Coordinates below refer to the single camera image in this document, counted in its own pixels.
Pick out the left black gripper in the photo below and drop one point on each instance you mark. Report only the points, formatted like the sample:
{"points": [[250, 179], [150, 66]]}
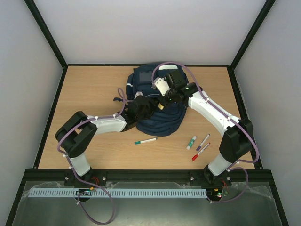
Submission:
{"points": [[153, 105]]}

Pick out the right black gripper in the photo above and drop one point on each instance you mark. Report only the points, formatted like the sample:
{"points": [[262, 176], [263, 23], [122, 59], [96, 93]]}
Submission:
{"points": [[167, 94]]}

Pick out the yellow highlighter pen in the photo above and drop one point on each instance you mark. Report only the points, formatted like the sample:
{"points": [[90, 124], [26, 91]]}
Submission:
{"points": [[160, 106]]}

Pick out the navy blue student backpack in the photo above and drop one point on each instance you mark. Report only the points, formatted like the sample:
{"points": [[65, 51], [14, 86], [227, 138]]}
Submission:
{"points": [[163, 122]]}

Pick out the teal capped white marker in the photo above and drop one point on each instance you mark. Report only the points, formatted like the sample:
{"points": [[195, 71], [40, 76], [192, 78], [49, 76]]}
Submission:
{"points": [[146, 141]]}

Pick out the white glue stick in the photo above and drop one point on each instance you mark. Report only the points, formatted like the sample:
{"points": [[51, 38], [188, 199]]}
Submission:
{"points": [[191, 142]]}

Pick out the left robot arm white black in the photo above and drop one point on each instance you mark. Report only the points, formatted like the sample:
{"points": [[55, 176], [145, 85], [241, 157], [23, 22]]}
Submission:
{"points": [[76, 134]]}

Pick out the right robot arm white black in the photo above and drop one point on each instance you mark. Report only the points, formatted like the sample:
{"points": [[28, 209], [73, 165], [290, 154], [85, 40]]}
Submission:
{"points": [[237, 134]]}

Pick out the purple capped white marker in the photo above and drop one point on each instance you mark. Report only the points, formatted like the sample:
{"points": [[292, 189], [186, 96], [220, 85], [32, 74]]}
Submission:
{"points": [[202, 143]]}

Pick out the red capped white marker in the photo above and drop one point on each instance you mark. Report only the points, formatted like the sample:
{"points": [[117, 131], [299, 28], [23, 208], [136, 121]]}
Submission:
{"points": [[201, 151]]}

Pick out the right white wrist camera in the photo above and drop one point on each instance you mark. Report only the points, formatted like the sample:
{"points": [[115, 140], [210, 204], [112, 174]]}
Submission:
{"points": [[161, 85]]}

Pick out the light blue slotted cable duct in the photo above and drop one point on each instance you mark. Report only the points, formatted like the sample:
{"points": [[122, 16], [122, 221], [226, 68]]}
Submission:
{"points": [[117, 193]]}

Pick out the black enclosure frame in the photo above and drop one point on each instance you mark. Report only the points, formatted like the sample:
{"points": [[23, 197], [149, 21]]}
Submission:
{"points": [[258, 174]]}

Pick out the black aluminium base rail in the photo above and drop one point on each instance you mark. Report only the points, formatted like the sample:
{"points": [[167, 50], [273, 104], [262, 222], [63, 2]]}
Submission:
{"points": [[102, 176]]}

